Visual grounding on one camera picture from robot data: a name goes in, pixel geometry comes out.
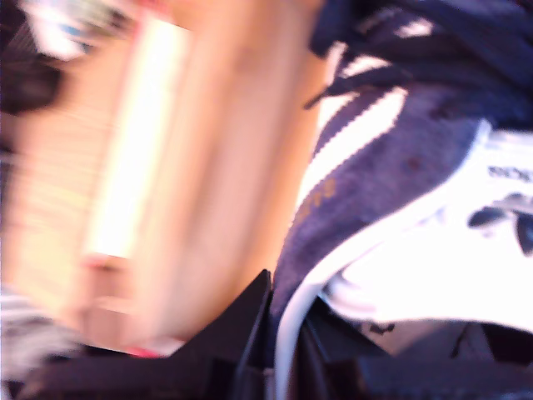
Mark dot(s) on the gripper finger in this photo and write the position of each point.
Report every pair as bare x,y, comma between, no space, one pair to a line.
325,366
245,333

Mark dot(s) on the blue suede Gazelle shoe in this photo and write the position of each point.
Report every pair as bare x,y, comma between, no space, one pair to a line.
375,175

